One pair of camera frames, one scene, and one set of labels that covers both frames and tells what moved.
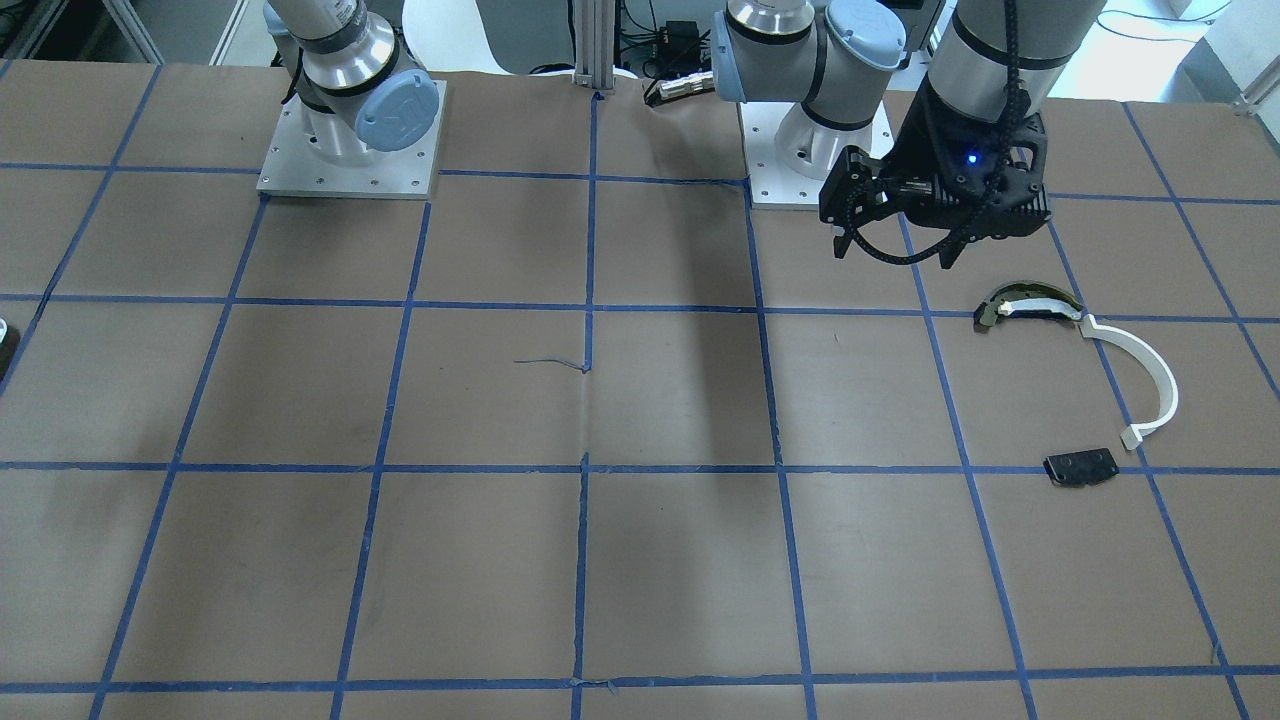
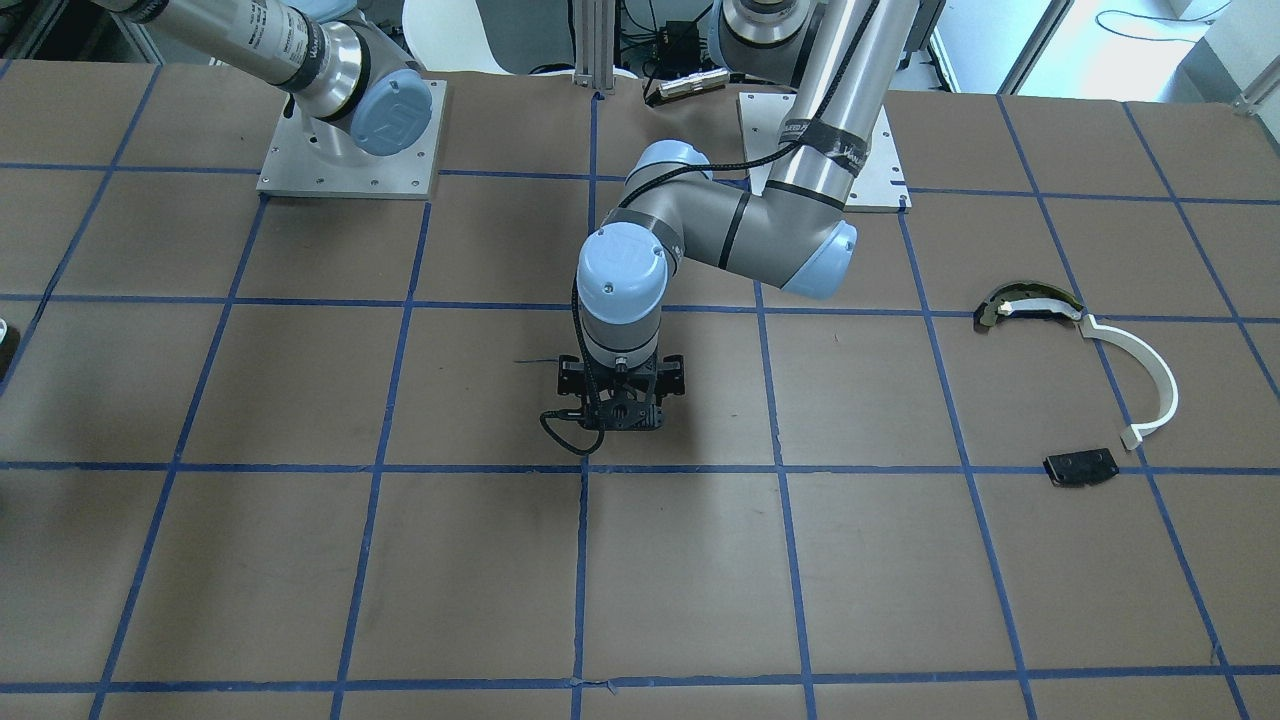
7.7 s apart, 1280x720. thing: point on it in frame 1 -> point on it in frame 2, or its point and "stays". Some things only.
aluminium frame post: x=595 y=44 stays
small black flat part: x=1081 y=467 stays
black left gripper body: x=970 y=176 -> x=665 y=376
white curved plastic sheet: x=448 y=35 stays
